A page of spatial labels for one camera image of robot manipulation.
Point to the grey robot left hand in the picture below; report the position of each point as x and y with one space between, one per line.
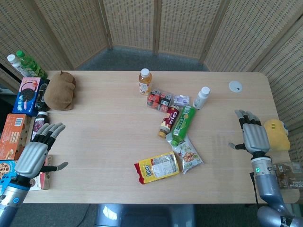
32 158

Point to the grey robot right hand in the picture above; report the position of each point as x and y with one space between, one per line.
255 139

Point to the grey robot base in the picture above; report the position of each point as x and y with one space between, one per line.
144 215

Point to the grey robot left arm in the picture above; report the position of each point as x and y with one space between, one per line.
11 198

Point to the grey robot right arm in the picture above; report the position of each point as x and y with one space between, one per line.
268 184

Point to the yellow plush toy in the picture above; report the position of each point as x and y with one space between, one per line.
277 134

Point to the red white snack box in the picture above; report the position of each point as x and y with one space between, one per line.
45 182

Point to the blue chocolate chip cookie box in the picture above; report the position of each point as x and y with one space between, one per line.
7 175

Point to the orange cardboard box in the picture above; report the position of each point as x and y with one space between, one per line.
13 134

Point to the dark purple drink bottle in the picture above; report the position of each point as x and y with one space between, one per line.
40 123

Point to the clear cold brew package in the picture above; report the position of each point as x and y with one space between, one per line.
288 175

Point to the pink blue cookie box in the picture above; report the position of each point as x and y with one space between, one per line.
27 94

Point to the black snack pack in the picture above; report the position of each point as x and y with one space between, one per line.
42 94

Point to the white yogurt bottle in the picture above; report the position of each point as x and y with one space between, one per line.
201 99

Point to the nut snack bag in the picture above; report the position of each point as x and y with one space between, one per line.
188 156

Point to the brown plush toy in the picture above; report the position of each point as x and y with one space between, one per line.
60 92

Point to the green plastic drink bottle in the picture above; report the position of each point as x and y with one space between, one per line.
184 123

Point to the small purple box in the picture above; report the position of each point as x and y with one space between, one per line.
181 99

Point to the Costa coffee bottle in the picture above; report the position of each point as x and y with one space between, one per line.
170 120

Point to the green soda bottle leaf label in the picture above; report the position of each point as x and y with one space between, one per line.
30 67

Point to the white bottle grey cap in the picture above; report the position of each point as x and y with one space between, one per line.
15 63

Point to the yellow Lipo biscuit pack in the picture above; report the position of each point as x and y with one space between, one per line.
158 168

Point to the clear coffee capsule box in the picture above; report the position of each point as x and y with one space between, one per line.
159 100

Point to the orange tea bottle white cap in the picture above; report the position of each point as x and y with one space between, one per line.
145 82

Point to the woven wooden folding screen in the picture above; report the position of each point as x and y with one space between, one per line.
182 26

